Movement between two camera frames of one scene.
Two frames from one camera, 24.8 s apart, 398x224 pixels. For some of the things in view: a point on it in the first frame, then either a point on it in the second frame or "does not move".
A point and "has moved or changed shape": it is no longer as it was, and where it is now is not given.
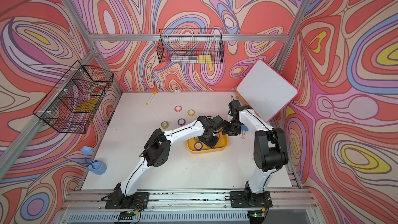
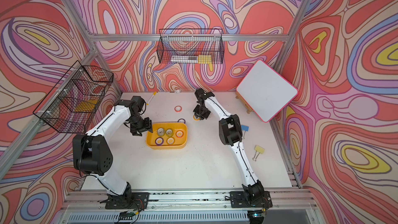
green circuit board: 127,215 does not move
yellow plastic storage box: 221,143 has moved or changed shape
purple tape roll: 198,146 has moved or changed shape
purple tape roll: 181,122 does not move
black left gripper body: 210,140 to 138,124
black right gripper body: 233,127 to 202,111
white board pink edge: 266,91 does not move
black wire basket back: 190,45 does not move
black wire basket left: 70,105 does not move
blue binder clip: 244,128 does not move
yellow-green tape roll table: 165,124 has moved or changed shape
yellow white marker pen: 154,94 does not move
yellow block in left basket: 88,106 does not move
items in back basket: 199,59 does not move
